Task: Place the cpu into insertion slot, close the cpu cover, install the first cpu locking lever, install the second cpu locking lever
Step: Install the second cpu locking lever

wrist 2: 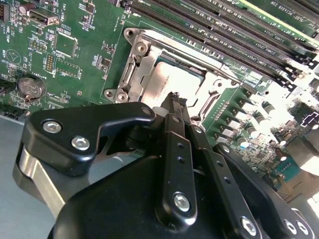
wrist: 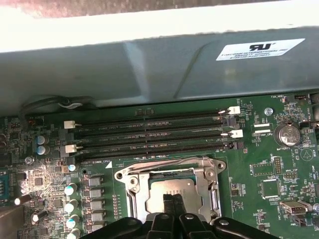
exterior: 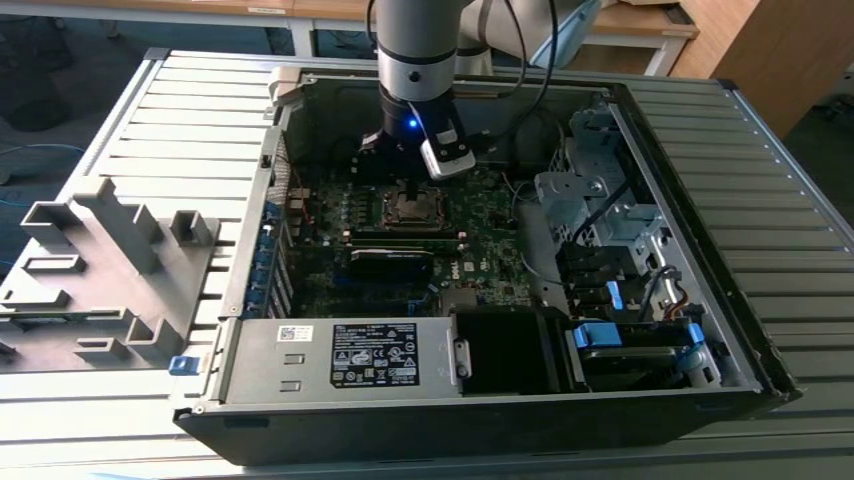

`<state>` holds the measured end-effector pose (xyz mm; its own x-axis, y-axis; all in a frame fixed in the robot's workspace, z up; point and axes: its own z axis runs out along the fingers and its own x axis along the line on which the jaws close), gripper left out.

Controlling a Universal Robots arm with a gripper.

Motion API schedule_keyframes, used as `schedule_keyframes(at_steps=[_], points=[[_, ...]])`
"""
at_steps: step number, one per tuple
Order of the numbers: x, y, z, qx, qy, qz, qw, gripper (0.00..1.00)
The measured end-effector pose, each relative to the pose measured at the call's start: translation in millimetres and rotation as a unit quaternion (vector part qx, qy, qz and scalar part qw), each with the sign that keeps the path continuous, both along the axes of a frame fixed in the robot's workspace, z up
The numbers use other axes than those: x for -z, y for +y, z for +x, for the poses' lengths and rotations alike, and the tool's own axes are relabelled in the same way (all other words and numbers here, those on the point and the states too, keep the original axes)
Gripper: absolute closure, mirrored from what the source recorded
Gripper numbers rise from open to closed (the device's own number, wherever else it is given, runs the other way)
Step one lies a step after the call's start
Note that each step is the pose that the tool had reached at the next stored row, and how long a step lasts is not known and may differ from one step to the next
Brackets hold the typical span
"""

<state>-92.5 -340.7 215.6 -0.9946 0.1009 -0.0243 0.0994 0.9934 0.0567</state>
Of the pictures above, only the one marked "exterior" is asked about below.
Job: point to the silver power supply unit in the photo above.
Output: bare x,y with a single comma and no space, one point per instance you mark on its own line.
267,365

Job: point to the black PC case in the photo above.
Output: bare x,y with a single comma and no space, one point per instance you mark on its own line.
433,440

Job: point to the black office chair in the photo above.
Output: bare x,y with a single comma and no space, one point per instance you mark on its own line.
33,110

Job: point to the black connector block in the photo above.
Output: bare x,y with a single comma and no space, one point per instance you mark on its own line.
580,270

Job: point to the wooden desk white frame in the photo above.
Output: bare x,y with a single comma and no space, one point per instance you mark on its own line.
640,30

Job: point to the chipset heatsink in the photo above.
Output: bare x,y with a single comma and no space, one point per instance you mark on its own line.
456,298

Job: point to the blue plastic clip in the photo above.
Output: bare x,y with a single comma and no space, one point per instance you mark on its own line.
613,296

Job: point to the rear expansion slot brackets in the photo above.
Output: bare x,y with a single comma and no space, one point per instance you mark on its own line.
267,260

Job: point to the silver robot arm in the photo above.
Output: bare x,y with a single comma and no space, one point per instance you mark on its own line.
413,45

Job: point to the black graphics card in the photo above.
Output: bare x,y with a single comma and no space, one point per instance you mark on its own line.
389,265

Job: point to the green motherboard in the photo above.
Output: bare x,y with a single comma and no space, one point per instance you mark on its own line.
487,260

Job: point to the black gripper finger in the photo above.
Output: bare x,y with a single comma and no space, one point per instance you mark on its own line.
415,190

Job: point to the wooden cabinet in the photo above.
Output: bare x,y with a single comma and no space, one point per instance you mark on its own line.
787,50

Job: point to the blue disk carrier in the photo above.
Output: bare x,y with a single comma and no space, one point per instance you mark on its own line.
596,335

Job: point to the metal disk bay cage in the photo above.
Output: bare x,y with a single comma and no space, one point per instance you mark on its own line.
567,190

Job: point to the black hard disk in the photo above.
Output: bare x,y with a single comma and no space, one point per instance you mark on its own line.
627,367

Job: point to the grey parts rack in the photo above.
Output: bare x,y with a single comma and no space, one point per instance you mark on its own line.
133,300

